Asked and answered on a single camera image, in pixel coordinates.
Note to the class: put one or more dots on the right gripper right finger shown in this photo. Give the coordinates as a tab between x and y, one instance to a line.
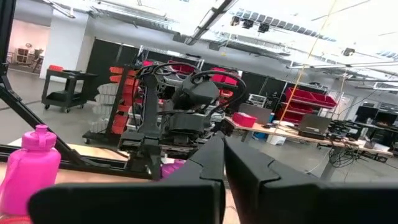
295	202

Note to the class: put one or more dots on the rack with orange bins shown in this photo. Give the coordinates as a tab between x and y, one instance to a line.
124	90

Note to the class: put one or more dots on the long wooden work table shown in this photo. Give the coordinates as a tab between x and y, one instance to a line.
280	130

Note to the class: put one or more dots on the black monitor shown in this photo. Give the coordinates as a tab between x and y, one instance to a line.
366	113
387	118

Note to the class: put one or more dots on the hot pink water bottle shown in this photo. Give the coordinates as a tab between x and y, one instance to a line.
29	174

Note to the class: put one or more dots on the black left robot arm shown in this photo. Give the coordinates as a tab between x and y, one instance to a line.
150	102

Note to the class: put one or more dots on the red box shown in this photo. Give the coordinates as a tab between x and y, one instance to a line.
244	119

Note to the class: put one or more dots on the grey open laptop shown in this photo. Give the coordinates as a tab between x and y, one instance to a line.
314	124
256	112

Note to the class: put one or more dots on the black utility cart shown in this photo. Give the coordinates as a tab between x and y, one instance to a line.
66	96

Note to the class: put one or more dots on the black aluminium table frame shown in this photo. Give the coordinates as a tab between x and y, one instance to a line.
31	116

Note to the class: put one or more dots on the red bin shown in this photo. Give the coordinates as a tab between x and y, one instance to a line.
56	68

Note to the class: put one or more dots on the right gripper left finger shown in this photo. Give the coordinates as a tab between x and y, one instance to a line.
140	202

